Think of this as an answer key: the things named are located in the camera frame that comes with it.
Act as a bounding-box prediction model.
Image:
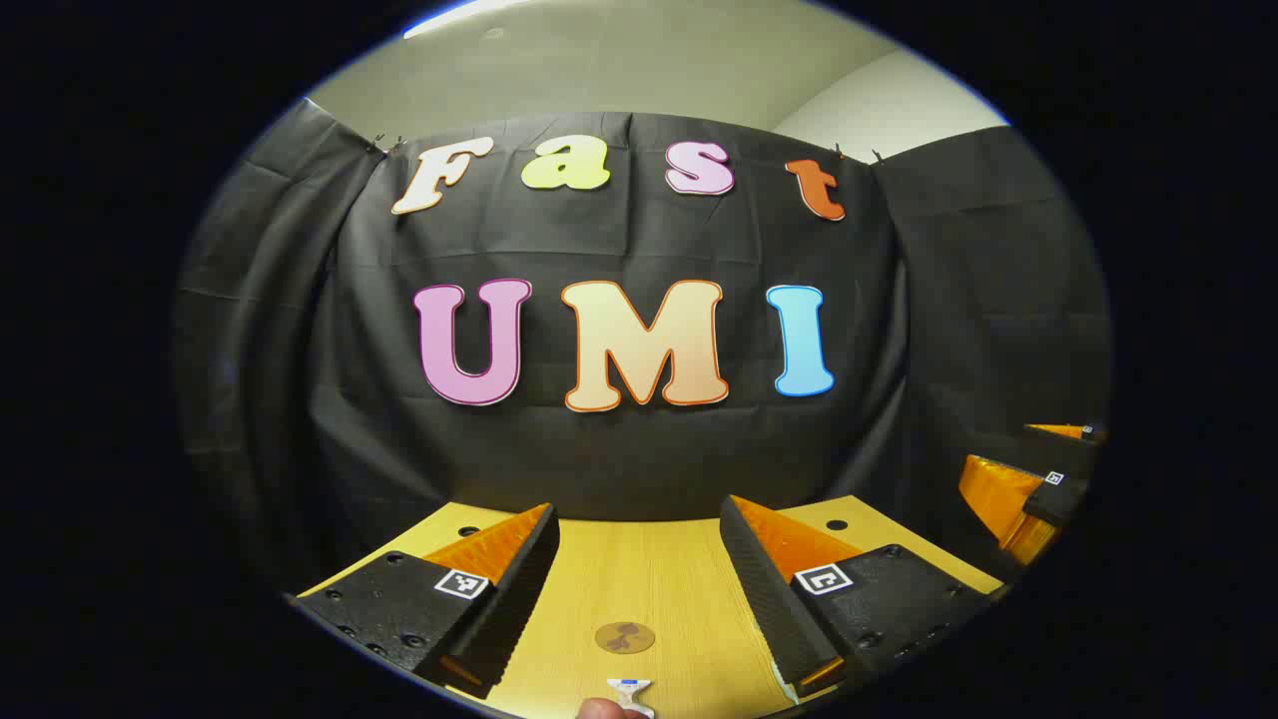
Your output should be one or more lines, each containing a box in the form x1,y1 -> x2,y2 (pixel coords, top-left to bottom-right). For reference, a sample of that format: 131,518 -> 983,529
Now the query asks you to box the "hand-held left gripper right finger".
719,495 -> 1004,700

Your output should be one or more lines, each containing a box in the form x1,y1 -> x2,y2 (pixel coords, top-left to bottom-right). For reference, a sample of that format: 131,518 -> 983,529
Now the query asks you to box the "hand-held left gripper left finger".
285,502 -> 560,700

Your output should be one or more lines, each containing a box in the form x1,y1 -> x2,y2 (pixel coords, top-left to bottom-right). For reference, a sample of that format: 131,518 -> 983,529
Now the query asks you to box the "round brown coaster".
594,621 -> 657,655

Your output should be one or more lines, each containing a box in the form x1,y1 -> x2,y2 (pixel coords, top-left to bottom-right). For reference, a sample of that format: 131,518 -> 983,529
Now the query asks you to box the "white toothpaste tube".
606,677 -> 657,719

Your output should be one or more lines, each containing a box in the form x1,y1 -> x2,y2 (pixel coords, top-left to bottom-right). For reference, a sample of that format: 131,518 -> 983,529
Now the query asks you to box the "wooden desktop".
300,496 -> 1004,719

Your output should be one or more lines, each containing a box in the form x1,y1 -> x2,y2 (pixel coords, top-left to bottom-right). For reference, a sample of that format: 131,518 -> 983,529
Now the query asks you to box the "black backdrop cloth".
172,98 -> 1114,600

